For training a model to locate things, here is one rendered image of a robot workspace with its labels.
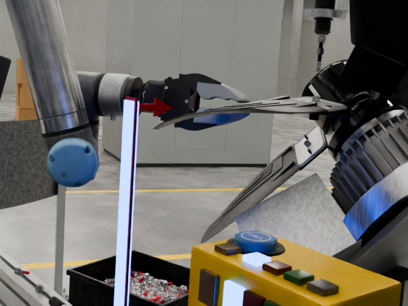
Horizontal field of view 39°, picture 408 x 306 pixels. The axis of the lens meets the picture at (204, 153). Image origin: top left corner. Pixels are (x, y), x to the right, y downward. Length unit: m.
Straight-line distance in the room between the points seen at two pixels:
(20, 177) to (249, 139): 5.15
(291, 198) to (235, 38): 6.58
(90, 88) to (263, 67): 6.69
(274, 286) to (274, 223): 0.44
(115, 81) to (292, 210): 0.36
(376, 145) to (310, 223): 0.15
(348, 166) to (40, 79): 0.48
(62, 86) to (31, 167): 1.98
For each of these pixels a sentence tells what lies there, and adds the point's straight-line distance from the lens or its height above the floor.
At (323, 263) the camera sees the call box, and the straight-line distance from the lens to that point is 0.52.
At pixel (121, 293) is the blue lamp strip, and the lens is 0.77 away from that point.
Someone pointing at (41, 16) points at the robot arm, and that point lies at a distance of 0.89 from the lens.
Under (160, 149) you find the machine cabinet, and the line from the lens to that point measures 7.18.
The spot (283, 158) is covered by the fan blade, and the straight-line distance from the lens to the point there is 1.08.
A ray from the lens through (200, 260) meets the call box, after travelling 0.53.
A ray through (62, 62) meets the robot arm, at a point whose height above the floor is 1.23.
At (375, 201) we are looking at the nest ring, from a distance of 0.84.
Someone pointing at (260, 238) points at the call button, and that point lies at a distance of 0.53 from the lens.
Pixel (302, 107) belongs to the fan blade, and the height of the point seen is 1.19.
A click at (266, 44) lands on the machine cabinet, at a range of 7.65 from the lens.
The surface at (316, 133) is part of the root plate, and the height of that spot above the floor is 1.13.
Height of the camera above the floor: 1.23
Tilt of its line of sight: 8 degrees down
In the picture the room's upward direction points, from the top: 4 degrees clockwise
